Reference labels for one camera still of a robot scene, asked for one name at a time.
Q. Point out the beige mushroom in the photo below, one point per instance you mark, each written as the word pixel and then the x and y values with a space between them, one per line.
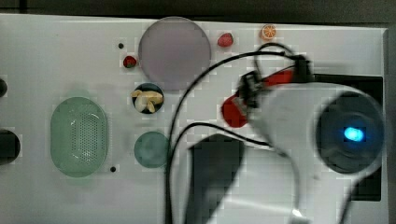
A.
pixel 146 100

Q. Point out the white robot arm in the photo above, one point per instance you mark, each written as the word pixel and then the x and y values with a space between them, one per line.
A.
pixel 283 180

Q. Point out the grey round plate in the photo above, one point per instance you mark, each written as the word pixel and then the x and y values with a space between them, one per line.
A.
pixel 173 52

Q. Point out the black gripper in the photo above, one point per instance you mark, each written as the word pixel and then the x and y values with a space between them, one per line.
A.
pixel 252 83

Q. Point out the orange slice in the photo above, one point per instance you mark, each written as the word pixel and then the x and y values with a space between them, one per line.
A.
pixel 268 32

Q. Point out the red ketchup bottle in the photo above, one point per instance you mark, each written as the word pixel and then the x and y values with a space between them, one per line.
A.
pixel 234 109

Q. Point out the black pot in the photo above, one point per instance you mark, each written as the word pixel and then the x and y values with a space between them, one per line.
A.
pixel 10 147

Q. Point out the blue bowl with mushroom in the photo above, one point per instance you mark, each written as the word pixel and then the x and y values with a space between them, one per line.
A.
pixel 149 87

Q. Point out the green perforated colander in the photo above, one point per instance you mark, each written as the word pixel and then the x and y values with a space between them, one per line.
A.
pixel 78 137

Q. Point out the small red strawberry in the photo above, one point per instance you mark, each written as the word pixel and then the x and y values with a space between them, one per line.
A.
pixel 129 62

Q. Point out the large pink strawberry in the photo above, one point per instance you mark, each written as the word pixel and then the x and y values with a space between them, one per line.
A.
pixel 225 40

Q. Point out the black cylinder object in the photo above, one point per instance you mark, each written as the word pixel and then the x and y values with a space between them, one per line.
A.
pixel 3 87

